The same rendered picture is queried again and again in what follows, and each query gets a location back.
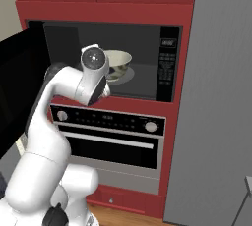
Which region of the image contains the red drawer front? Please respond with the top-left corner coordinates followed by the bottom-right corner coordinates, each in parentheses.
top-left (86, 184), bottom-right (165, 217)

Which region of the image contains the black microwave oven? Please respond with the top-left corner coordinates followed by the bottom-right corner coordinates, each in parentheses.
top-left (27, 20), bottom-right (183, 104)

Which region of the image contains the black microwave door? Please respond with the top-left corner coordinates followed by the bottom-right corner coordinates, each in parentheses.
top-left (0, 28), bottom-right (51, 161)

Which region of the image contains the black oven door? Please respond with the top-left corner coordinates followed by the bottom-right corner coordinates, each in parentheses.
top-left (54, 122), bottom-right (164, 196)

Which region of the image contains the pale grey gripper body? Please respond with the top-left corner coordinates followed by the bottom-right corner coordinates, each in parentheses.
top-left (88, 75), bottom-right (112, 107)

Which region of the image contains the grey fridge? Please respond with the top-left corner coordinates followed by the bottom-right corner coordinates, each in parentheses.
top-left (162, 0), bottom-right (252, 226)

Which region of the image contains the silver oven knob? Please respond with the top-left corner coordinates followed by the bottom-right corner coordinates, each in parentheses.
top-left (56, 110), bottom-right (69, 122)
top-left (144, 120), bottom-right (158, 134)

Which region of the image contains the black and steel oven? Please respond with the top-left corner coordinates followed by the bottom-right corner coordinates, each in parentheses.
top-left (49, 103), bottom-right (167, 196)

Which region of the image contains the silver oven door handle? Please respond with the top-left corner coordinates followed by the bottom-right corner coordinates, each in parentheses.
top-left (60, 131), bottom-right (156, 150)

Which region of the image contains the cream bowl with dark pattern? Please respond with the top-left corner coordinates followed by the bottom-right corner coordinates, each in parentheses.
top-left (103, 49), bottom-right (134, 83)

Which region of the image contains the red appliance cabinet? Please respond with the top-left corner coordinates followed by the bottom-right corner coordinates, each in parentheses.
top-left (9, 0), bottom-right (200, 220)

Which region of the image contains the grey microwave turntable plate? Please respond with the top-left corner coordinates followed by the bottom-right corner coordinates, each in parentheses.
top-left (107, 65), bottom-right (136, 85)

